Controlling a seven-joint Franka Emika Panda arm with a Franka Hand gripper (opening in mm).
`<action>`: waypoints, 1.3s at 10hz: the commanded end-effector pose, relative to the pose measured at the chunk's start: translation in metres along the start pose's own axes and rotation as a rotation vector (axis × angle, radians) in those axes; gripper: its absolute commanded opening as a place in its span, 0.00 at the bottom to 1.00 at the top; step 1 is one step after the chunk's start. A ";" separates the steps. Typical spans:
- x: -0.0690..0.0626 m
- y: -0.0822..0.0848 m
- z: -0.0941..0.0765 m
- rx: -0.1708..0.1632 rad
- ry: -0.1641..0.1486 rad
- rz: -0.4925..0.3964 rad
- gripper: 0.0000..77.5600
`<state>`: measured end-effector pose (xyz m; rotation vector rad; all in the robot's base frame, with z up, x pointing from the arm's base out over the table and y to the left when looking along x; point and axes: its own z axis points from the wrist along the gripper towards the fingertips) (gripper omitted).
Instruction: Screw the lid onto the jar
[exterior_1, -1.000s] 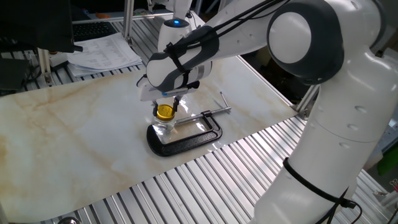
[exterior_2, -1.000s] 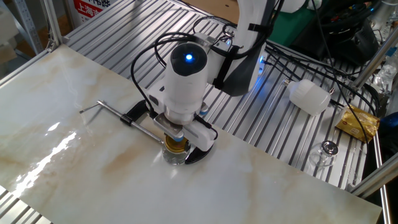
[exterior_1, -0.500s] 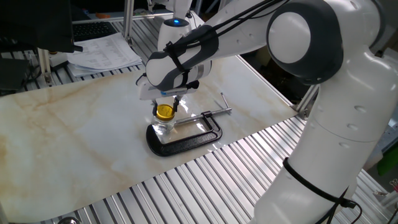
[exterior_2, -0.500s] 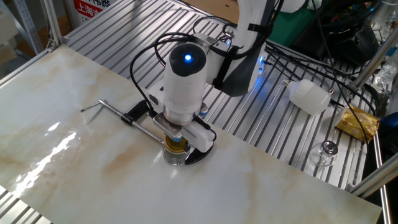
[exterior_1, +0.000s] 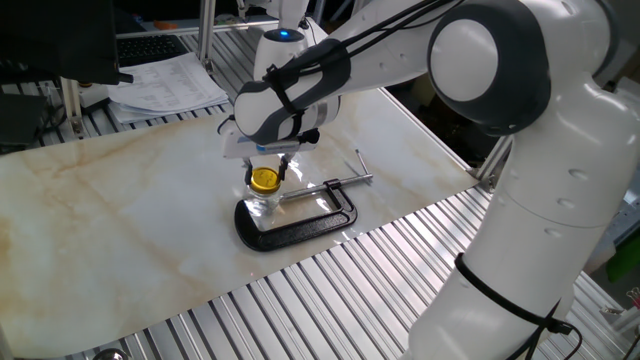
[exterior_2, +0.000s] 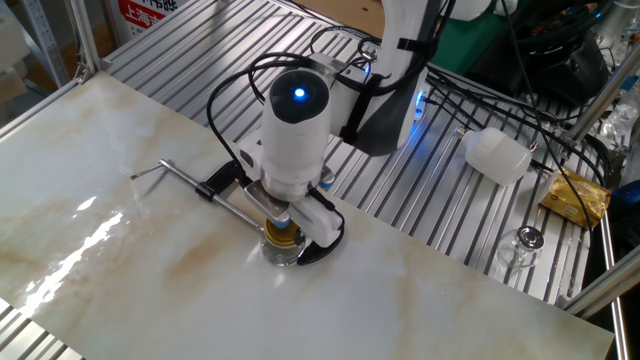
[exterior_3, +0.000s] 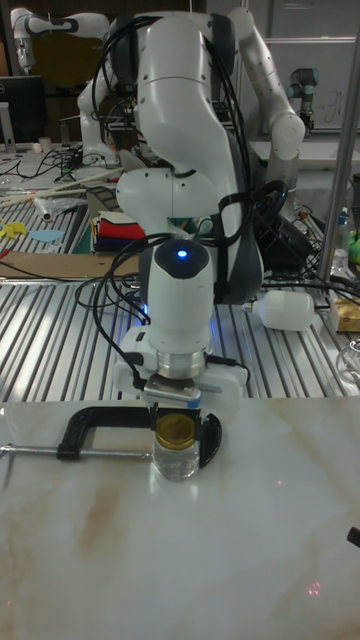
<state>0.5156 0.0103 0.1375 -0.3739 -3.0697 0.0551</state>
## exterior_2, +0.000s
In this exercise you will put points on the clear glass jar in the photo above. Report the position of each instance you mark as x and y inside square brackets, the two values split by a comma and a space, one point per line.
[280, 256]

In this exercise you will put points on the aluminium frame post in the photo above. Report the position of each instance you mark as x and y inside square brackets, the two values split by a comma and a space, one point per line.
[600, 100]
[605, 287]
[82, 35]

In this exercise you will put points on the black C-clamp with steel screw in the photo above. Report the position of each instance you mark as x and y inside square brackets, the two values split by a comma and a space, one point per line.
[320, 255]

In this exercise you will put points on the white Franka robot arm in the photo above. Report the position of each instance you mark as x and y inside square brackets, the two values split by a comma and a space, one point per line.
[295, 140]

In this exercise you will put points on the grey perforated shelf post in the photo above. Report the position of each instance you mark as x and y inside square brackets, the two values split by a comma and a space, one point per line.
[45, 40]

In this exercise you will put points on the white foam box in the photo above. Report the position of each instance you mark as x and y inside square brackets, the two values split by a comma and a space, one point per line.
[12, 40]

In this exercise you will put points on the small glass jar silver lid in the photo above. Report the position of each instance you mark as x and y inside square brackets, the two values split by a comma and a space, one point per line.
[530, 237]

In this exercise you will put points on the gold metal jar lid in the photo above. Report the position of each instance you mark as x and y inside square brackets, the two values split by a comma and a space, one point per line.
[282, 237]

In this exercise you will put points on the brown cardboard sheet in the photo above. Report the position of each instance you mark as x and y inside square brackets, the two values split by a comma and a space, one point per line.
[345, 15]

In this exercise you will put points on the black equipment bag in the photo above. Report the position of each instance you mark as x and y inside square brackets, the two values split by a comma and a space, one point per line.
[560, 65]

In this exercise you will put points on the gold foil packet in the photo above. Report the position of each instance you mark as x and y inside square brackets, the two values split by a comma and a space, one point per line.
[575, 200]

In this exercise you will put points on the green mat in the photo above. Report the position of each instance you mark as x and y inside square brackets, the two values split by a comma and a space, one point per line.
[465, 45]

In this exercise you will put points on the red white printed sign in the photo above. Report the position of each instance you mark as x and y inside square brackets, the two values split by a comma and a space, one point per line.
[140, 15]

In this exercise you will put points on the white LED bulb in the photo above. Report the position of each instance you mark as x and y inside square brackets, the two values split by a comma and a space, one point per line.
[500, 155]

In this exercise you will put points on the dark blue object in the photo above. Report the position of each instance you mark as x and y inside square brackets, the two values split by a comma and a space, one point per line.
[627, 205]

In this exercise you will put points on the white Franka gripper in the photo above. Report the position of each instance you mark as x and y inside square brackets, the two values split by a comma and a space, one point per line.
[322, 225]

